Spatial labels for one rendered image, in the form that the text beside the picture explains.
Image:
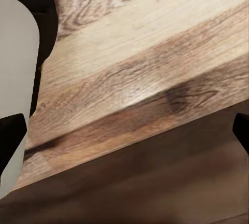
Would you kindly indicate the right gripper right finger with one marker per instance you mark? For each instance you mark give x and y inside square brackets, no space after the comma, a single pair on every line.
[241,129]

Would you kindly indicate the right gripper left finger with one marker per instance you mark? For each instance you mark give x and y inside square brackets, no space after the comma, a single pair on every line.
[12,131]

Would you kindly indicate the bed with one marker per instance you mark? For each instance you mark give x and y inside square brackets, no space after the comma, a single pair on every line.
[197,173]

